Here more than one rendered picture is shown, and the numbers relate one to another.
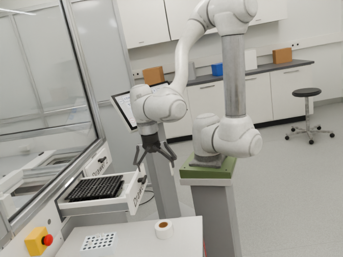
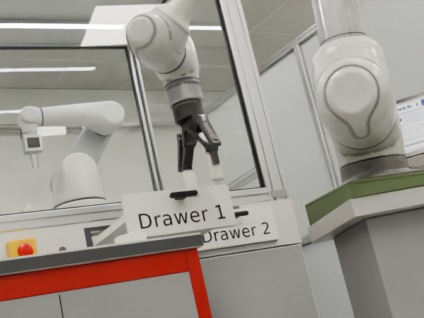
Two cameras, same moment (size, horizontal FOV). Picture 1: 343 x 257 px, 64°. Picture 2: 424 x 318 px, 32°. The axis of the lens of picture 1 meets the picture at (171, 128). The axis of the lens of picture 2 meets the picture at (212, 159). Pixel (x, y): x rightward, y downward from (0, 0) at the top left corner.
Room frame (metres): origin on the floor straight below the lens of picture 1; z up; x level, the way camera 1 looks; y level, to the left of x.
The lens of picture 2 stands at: (0.10, -1.30, 0.50)
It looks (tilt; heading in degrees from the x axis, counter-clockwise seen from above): 15 degrees up; 52
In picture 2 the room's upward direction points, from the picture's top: 13 degrees counter-clockwise
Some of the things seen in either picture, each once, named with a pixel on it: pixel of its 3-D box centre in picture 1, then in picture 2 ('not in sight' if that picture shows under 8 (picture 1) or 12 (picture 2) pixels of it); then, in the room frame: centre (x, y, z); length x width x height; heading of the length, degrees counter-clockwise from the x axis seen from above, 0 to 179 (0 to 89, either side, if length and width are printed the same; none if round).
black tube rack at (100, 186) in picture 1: (96, 192); not in sight; (1.17, 0.40, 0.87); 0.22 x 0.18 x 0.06; 81
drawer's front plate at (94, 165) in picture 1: (98, 165); (233, 228); (1.50, 0.46, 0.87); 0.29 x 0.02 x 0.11; 171
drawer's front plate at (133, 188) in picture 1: (137, 186); (180, 211); (1.14, 0.20, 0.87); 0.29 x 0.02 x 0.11; 171
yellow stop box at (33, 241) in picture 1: (39, 240); (22, 253); (0.86, 0.54, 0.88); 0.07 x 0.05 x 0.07; 171
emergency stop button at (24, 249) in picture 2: (47, 240); (24, 251); (0.86, 0.51, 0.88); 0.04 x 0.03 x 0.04; 171
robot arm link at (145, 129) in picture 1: (147, 126); (184, 96); (1.16, 0.10, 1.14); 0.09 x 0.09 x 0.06
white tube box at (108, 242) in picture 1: (99, 245); not in sight; (0.91, 0.35, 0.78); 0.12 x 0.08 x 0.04; 87
